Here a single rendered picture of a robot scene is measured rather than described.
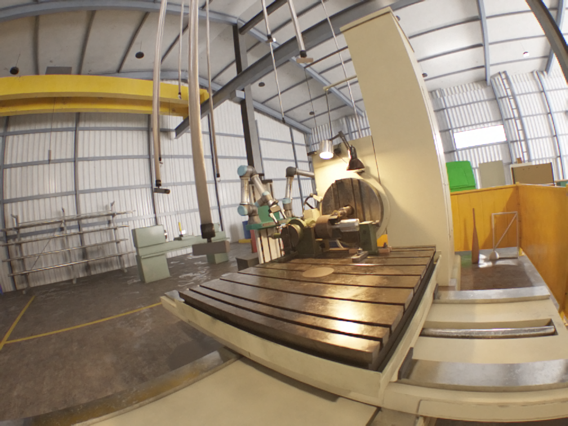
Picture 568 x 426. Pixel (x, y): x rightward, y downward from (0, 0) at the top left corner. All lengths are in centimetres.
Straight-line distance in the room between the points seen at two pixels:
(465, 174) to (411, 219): 409
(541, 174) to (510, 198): 531
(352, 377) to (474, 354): 61
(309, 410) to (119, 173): 1050
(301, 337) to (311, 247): 120
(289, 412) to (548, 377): 101
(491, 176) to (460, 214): 525
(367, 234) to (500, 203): 346
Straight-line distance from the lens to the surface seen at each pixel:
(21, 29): 928
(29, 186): 1085
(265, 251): 296
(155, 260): 685
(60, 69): 909
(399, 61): 223
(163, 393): 139
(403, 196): 200
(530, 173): 990
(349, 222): 179
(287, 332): 85
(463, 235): 483
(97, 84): 869
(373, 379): 72
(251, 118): 791
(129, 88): 880
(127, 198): 1071
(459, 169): 600
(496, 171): 989
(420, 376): 101
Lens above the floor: 141
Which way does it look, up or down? 1 degrees down
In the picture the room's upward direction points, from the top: 9 degrees counter-clockwise
